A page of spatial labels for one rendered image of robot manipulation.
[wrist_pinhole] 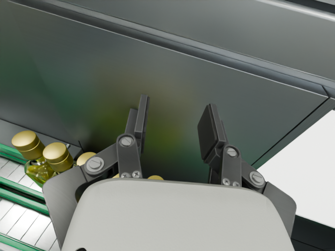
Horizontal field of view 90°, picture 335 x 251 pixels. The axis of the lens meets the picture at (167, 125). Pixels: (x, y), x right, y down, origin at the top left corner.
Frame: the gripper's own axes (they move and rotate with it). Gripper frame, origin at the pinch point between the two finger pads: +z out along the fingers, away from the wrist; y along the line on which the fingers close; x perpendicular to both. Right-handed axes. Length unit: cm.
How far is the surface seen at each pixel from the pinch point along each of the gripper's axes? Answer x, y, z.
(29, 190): -35.6, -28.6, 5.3
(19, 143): -15.9, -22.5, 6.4
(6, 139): -44, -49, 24
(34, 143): -16.5, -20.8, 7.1
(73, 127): -27.7, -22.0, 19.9
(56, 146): -15.9, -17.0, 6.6
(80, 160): -15.9, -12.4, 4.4
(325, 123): -4.2, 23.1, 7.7
